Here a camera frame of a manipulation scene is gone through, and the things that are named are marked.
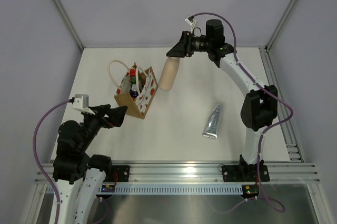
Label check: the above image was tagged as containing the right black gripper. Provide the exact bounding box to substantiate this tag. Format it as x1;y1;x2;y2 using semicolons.
166;31;212;58

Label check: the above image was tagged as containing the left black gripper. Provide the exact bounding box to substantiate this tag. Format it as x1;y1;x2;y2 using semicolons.
78;104;127;152

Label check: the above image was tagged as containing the beige pump lotion bottle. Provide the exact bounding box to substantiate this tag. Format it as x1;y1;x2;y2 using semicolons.
159;57;180;91

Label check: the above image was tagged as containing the orange blue spray bottle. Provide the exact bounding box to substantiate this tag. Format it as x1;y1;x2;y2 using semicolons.
129;84;139;100

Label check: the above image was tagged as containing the green dish soap bottle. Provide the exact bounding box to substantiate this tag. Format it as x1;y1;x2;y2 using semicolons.
129;68;136;85

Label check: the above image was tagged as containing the silver toothpaste tube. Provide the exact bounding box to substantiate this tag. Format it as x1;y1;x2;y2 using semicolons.
202;104;223;139

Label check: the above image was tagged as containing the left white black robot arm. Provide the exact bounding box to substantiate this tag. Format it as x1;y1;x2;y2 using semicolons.
53;104;128;223

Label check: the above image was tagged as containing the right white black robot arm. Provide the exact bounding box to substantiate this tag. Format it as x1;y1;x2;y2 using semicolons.
160;19;278;182

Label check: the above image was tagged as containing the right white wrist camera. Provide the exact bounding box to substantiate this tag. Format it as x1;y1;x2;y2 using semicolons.
185;16;200;35

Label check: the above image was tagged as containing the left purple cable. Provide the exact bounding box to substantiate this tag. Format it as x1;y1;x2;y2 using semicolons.
33;99;110;224

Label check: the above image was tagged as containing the purple cable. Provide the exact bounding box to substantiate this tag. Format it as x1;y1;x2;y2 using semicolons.
33;99;110;224
191;12;293;214

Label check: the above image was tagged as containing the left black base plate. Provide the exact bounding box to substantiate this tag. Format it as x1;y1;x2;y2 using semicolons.
104;165;130;182

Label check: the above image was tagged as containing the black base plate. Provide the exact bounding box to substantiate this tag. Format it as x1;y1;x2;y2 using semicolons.
221;164;270;182
104;165;130;182

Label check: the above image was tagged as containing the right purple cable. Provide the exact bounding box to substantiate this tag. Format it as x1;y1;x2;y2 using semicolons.
191;12;293;214

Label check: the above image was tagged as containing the aluminium mounting rail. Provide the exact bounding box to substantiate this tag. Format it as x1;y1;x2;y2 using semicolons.
34;162;321;184

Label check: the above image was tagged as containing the white slotted cable duct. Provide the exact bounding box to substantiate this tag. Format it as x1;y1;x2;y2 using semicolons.
44;184;244;196

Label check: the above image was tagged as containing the left aluminium frame post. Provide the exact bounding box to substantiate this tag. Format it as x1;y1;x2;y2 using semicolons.
51;0;85;52

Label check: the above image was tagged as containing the aluminium frame post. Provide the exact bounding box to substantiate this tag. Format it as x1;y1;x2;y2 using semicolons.
265;0;299;52
51;0;85;52

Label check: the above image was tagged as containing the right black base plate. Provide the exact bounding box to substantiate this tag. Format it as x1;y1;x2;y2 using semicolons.
221;164;270;182

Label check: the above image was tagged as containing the right aluminium frame post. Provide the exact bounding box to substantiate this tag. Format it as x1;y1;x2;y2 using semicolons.
265;0;299;52

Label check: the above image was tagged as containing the right side aluminium rail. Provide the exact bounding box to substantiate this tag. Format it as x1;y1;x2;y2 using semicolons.
259;46;304;162

